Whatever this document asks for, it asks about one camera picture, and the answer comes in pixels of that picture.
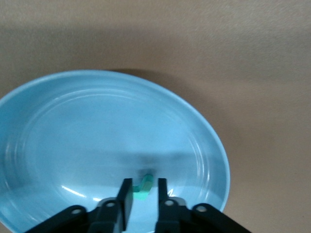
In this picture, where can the blue plate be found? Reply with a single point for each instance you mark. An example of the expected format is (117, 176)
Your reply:
(85, 136)

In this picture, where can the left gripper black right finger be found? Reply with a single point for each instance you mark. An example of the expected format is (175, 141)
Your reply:
(175, 218)

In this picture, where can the teal letter r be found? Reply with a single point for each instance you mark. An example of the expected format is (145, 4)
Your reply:
(145, 187)

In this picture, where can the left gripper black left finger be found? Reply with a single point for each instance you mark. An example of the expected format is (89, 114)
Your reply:
(104, 218)

